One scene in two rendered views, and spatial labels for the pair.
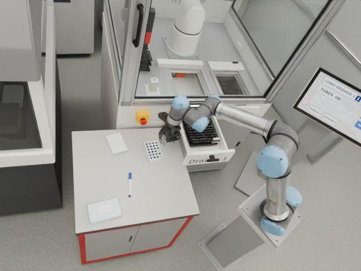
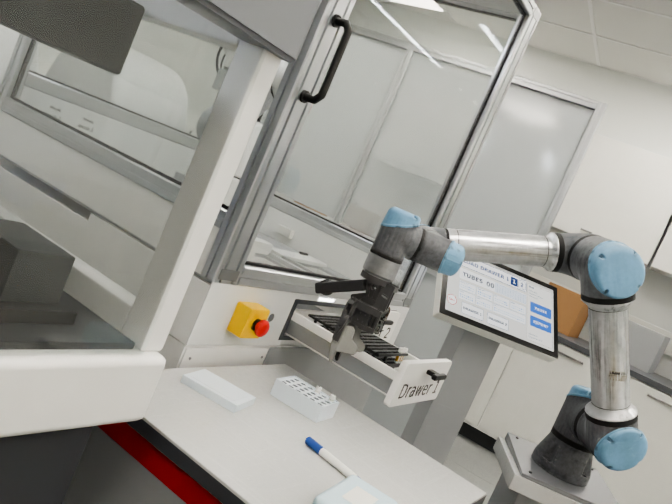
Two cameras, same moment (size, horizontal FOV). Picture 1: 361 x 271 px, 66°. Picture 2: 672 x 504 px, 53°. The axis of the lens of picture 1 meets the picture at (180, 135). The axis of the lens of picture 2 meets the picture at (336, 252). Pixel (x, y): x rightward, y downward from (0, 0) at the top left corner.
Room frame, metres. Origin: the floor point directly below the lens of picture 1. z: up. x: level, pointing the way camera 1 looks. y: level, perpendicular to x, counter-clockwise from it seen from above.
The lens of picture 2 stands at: (-0.30, 0.82, 1.23)
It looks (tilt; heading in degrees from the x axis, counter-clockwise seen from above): 6 degrees down; 332
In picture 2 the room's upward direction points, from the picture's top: 23 degrees clockwise
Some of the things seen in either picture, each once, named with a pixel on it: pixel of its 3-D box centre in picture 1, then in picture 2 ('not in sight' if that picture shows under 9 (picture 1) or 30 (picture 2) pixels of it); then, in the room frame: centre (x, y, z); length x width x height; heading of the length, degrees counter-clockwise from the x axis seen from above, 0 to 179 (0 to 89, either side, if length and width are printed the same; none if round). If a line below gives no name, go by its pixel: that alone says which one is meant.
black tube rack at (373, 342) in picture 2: (199, 129); (354, 345); (1.14, -0.09, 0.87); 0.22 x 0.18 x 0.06; 32
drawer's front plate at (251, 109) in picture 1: (237, 112); (372, 326); (1.41, -0.29, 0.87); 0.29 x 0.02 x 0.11; 122
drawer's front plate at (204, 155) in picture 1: (209, 157); (420, 381); (0.97, -0.20, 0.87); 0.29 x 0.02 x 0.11; 122
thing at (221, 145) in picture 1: (198, 128); (350, 345); (1.14, -0.08, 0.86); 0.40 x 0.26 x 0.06; 32
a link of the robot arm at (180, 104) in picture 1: (179, 107); (397, 235); (0.93, 0.05, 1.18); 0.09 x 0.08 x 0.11; 72
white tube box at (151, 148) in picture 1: (153, 151); (304, 398); (0.92, 0.11, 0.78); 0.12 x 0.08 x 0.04; 38
